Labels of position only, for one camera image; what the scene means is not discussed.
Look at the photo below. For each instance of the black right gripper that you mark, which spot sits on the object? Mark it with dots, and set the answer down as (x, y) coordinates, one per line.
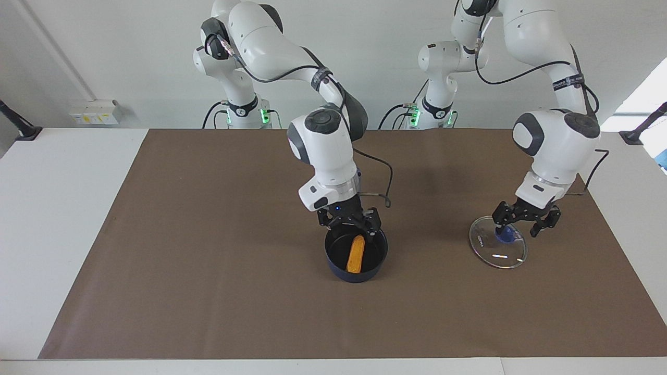
(348, 213)

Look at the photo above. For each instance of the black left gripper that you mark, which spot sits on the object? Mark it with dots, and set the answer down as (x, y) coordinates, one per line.
(526, 212)

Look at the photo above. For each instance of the yellow corn cob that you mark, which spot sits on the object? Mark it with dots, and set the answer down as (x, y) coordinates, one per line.
(356, 255)

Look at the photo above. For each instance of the glass lid with blue knob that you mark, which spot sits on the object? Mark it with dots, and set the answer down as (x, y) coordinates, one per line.
(497, 252)

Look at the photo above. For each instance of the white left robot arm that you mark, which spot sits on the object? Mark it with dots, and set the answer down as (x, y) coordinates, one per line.
(555, 140)

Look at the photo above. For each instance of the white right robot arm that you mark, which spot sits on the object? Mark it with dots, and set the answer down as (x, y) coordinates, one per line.
(323, 146)

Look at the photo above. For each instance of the dark blue pot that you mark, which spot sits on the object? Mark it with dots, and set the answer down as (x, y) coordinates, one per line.
(359, 276)

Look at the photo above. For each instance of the brown table mat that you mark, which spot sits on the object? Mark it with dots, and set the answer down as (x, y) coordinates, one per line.
(208, 291)

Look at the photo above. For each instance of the light blue object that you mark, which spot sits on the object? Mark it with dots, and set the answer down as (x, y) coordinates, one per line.
(663, 160)

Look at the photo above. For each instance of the black camera stand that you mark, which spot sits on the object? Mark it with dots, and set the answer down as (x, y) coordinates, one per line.
(638, 133)
(21, 127)

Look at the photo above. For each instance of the white wall socket box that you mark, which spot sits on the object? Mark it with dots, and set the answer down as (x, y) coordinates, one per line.
(94, 113)

